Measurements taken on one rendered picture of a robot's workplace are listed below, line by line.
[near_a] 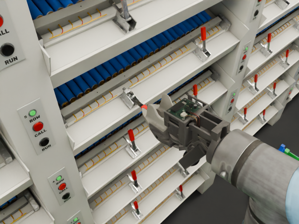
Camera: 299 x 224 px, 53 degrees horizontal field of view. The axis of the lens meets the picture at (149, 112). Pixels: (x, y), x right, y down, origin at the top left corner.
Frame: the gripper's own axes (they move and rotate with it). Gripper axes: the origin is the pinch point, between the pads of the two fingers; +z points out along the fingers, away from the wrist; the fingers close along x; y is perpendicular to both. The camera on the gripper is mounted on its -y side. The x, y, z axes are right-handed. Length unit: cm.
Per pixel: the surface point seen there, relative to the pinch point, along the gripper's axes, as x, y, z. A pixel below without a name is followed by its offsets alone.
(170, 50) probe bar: -17.8, 4.2, 10.2
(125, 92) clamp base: 0.7, 2.6, 6.9
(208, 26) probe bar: -34.4, 4.6, 10.8
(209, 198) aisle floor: -44, -96, 14
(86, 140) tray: 14.1, -1.6, 5.0
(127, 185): 1.5, -39.2, 14.4
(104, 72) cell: 1.3, 5.7, 13.5
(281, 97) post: -113, -71, 16
